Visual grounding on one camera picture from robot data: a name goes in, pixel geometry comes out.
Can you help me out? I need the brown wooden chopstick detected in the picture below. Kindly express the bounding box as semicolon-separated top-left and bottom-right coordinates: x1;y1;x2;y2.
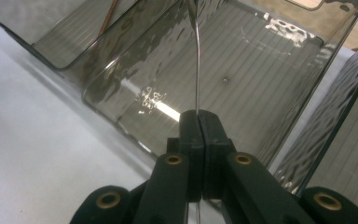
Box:
97;0;121;37

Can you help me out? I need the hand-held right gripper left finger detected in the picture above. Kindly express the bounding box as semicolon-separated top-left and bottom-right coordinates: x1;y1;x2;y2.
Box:
166;109;205;203

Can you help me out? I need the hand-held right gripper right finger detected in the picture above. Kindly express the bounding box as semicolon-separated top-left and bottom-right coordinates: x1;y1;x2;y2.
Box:
198;109;238;201

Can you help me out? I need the smoky clear plastic bin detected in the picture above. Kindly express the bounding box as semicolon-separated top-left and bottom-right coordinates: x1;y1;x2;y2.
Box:
81;0;358;175
0;0;183;70
273;36;358;216

